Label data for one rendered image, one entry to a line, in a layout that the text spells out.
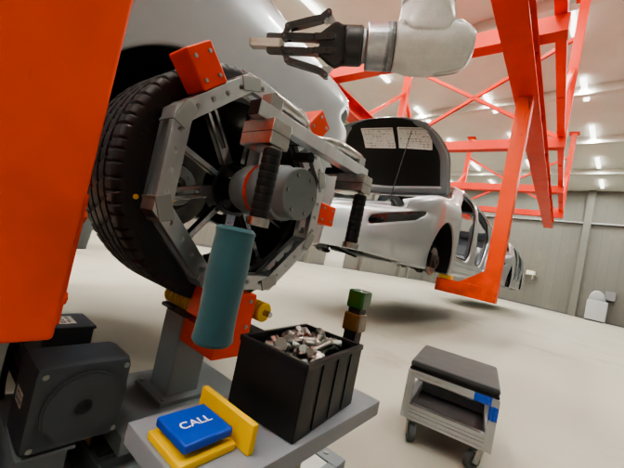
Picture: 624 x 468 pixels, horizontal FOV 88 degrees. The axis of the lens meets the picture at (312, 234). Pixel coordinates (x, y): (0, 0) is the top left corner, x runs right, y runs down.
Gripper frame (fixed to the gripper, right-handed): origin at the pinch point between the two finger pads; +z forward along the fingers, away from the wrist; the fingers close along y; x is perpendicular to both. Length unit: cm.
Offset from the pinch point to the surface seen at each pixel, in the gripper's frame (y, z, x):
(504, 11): 94, -136, -250
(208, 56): -2.7, 13.0, 0.0
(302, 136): -18.4, -9.0, 3.4
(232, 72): -3.1, 13.1, -15.2
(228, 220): -42.5, 13.6, -12.3
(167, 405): -90, 24, 8
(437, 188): -65, -129, -339
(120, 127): -18.8, 29.1, 8.5
